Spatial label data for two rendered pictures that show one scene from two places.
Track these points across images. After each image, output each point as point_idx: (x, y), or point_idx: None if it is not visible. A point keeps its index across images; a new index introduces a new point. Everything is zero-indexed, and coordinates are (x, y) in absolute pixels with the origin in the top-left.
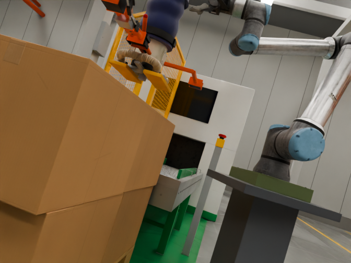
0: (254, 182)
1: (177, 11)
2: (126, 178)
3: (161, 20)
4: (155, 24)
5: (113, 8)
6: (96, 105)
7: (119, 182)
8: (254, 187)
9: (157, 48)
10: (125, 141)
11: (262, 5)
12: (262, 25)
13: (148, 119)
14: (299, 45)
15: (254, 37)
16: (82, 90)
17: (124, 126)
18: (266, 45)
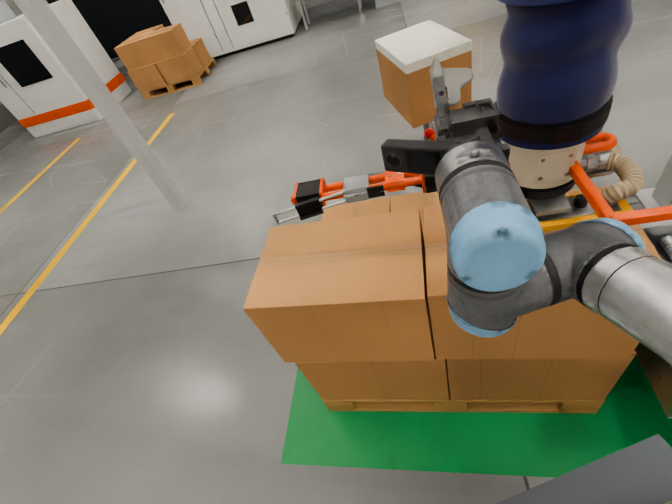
0: None
1: (543, 55)
2: (427, 352)
3: (505, 95)
4: (499, 106)
5: None
6: (283, 323)
7: (406, 354)
8: None
9: (518, 156)
10: (375, 331)
11: (450, 232)
12: (473, 294)
13: (439, 306)
14: None
15: (452, 313)
16: (255, 321)
17: (353, 324)
18: (631, 331)
